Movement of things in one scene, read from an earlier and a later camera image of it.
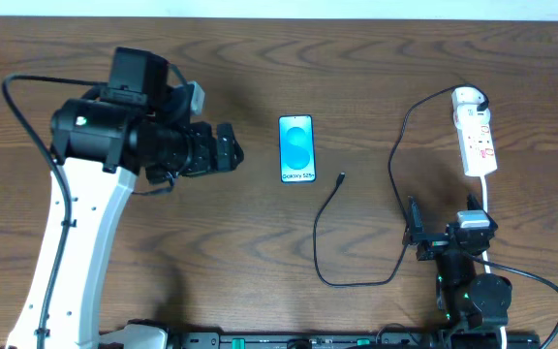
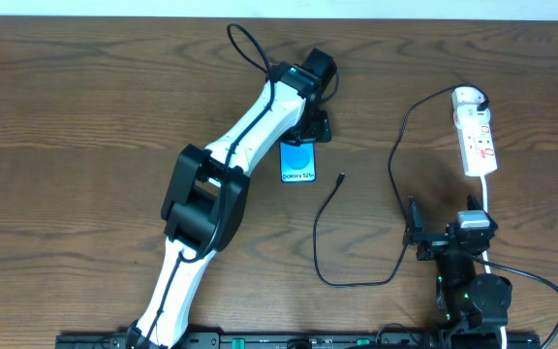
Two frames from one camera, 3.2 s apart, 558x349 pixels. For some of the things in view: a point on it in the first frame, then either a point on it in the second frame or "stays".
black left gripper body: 206,151 to 316,128
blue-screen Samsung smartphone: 297,163 stays
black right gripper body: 440,243 stays
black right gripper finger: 415,229 stays
